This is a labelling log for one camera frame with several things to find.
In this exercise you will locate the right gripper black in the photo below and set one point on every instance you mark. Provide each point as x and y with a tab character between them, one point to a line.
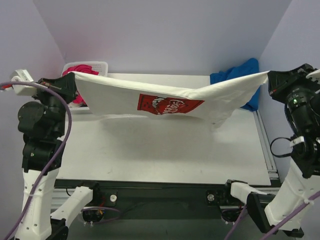
286	81

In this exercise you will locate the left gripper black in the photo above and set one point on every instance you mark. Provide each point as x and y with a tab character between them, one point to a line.
53	86

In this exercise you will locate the white t-shirt red print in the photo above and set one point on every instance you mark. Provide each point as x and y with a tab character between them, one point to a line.
213	103

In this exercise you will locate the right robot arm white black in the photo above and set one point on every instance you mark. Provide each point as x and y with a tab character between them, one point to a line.
299	91

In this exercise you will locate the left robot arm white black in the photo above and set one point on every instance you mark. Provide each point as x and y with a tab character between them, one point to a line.
42	122

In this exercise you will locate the red pink t-shirt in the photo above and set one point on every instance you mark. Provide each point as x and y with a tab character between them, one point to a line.
82	68

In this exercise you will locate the blue t-shirt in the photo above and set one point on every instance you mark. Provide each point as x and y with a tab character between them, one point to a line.
249	67

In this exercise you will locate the white plastic laundry basket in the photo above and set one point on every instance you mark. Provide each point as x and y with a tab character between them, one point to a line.
99	66

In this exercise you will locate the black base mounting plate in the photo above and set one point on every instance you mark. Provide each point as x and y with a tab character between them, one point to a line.
129	200

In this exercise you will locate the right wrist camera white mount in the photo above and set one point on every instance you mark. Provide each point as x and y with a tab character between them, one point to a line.
314	76

